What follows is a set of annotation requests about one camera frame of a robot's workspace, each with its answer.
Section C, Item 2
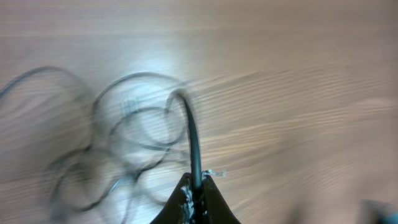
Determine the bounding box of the thick smooth black USB cable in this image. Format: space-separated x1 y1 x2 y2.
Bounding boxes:
0 65 203 224

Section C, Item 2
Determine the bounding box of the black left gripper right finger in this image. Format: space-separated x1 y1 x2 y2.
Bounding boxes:
201 170 240 224

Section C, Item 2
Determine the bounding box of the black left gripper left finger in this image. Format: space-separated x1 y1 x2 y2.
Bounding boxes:
150 173 195 224

